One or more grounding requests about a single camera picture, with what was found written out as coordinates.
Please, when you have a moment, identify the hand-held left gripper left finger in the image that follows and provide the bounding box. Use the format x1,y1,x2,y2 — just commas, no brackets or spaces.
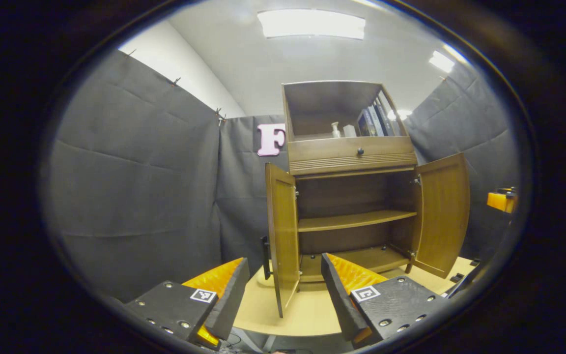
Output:
125,257,251,351

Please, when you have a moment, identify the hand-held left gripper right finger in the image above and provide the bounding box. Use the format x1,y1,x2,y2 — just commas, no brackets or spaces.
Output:
321,253,448,349

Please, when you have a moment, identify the wooden shoe cabinet door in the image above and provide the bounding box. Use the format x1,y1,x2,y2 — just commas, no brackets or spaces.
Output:
406,152,471,279
265,162,301,319

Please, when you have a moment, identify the wooden double-door shoe cabinet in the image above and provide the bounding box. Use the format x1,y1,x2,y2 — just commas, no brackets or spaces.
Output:
262,80,471,319

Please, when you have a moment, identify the wooden cabinet drawer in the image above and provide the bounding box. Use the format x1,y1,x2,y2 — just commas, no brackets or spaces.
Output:
287,136,418,176

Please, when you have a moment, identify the wooden inner shelf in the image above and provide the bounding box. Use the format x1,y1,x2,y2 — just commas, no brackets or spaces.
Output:
297,210,417,233

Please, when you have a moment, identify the small ceiling light panel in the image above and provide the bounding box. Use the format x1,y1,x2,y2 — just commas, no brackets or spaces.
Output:
428,47,465,73

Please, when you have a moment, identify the large ceiling light panel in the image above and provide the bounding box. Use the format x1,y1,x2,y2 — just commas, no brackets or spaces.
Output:
257,9,366,40

